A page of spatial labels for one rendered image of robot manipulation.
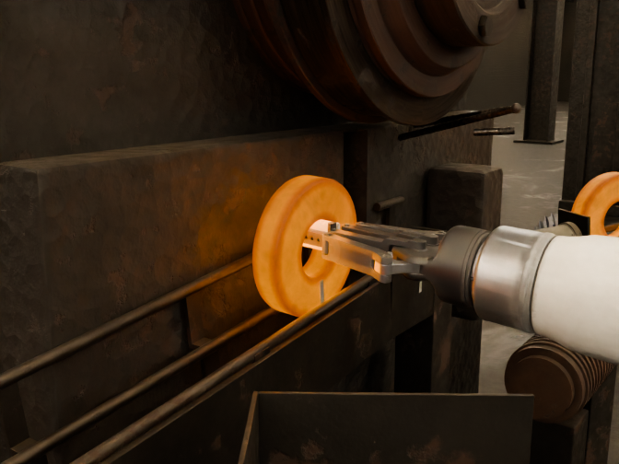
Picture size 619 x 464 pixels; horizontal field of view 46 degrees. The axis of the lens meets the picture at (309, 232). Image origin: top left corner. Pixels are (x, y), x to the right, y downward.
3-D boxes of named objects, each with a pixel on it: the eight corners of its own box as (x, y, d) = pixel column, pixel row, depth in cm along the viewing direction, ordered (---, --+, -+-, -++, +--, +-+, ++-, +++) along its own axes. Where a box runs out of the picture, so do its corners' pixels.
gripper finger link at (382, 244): (426, 278, 70) (420, 282, 69) (330, 256, 76) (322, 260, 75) (429, 240, 69) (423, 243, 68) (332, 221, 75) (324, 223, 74)
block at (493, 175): (415, 311, 118) (421, 166, 113) (437, 298, 125) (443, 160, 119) (477, 324, 112) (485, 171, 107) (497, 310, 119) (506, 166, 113)
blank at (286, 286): (244, 194, 71) (271, 200, 69) (333, 158, 83) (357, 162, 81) (254, 334, 77) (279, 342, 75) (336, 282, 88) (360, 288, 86)
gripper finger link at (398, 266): (443, 277, 69) (418, 291, 64) (394, 266, 72) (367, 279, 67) (445, 252, 68) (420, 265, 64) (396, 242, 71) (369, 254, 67)
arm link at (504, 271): (557, 318, 69) (497, 303, 72) (569, 226, 66) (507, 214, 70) (523, 348, 61) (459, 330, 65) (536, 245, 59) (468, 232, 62)
